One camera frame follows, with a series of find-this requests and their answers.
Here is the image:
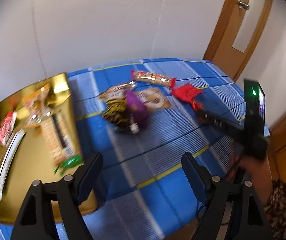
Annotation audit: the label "red white candy packet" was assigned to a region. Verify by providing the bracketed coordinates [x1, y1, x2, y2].
[0, 111, 17, 146]

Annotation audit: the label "person right hand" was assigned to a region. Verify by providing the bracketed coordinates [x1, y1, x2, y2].
[226, 153, 272, 206]

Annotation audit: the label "patterned sleeve forearm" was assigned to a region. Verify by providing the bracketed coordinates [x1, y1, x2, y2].
[264, 179, 286, 239]

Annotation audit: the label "brown black snack bag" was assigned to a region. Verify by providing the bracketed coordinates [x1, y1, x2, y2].
[99, 81, 139, 134]

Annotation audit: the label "peanut bag orange top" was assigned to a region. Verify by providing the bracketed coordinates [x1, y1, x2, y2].
[22, 83, 54, 127]

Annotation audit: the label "gold rectangular tin tray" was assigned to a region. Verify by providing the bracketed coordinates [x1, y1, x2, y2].
[0, 71, 99, 225]

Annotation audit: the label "clear cracker pack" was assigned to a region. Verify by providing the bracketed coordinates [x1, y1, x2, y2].
[40, 111, 83, 175]

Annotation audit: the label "phone mounted on gripper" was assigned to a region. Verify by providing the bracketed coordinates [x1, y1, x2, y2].
[244, 79, 265, 135]

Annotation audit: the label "dark red patterned snack bar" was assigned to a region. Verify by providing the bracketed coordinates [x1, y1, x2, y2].
[190, 99, 204, 113]

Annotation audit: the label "long biscuit bar red ends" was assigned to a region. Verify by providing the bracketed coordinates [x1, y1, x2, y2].
[131, 70, 176, 89]

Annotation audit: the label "wooden door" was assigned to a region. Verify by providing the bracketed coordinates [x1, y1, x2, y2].
[204, 0, 273, 81]

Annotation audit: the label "beige pastry packet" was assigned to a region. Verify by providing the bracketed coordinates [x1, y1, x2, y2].
[134, 87, 172, 112]

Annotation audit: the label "blue plaid tablecloth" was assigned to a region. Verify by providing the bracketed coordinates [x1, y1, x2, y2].
[0, 58, 246, 239]

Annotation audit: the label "red snack packet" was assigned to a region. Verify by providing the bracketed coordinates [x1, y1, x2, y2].
[172, 83, 204, 103]

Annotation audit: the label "metal door knob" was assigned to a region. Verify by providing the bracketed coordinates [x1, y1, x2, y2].
[237, 0, 250, 10]

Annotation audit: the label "purple snack pouch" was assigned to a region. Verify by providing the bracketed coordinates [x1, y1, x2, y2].
[125, 89, 149, 128]

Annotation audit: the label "beige white box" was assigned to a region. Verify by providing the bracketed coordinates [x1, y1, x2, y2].
[0, 129, 25, 202]

